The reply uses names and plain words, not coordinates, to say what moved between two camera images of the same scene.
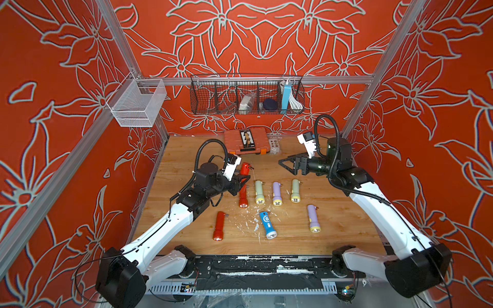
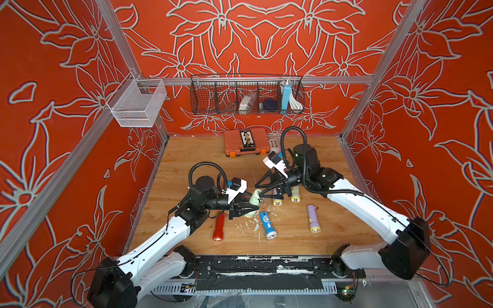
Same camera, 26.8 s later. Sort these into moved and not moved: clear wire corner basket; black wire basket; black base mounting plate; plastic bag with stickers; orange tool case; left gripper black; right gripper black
Moved: left gripper black; right gripper black
Not moved: black base mounting plate; black wire basket; plastic bag with stickers; orange tool case; clear wire corner basket
